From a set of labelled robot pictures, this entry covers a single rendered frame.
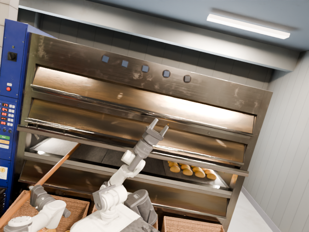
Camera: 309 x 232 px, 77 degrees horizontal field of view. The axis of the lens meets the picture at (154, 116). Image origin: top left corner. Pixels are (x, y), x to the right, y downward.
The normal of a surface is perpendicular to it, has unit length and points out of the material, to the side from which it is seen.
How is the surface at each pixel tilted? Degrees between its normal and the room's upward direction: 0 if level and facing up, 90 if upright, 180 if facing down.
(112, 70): 90
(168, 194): 70
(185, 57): 90
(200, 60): 90
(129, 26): 90
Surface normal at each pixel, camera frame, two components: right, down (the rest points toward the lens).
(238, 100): 0.05, 0.18
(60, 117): 0.12, -0.17
